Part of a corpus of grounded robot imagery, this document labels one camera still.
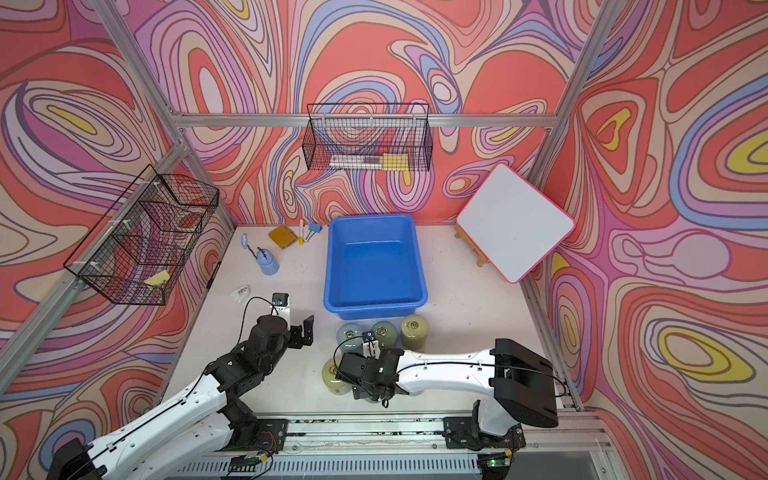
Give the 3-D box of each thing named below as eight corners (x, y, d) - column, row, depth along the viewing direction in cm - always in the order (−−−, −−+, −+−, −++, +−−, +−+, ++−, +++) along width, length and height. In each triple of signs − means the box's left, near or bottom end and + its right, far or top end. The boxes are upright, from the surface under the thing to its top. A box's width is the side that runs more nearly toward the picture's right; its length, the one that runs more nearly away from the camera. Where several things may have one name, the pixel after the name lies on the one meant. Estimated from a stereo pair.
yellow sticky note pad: (268, 236, 119) (267, 233, 118) (284, 227, 123) (283, 223, 121) (282, 250, 115) (280, 246, 113) (298, 240, 118) (297, 236, 116)
